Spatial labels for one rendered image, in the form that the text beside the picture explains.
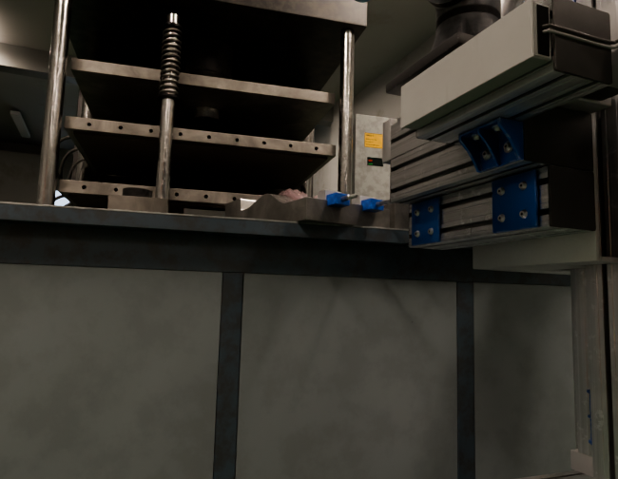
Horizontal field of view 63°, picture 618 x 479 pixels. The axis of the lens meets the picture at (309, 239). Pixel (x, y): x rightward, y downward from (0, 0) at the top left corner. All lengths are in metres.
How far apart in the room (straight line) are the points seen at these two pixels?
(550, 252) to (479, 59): 0.36
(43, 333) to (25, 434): 0.22
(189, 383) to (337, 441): 0.40
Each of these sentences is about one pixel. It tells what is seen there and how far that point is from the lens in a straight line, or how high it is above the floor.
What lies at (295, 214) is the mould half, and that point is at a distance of 1.25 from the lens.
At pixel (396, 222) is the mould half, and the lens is 1.41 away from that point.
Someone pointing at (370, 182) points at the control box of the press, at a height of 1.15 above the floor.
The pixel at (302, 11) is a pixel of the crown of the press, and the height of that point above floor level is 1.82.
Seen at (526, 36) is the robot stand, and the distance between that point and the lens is 0.65.
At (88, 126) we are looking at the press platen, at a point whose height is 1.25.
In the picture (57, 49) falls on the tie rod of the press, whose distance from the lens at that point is 2.25.
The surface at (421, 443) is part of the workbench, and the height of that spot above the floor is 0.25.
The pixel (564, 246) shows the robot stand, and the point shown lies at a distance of 0.89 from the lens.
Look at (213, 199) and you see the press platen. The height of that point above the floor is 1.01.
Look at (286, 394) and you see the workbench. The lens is 1.30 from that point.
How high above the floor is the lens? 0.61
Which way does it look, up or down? 7 degrees up
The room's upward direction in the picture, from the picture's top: 2 degrees clockwise
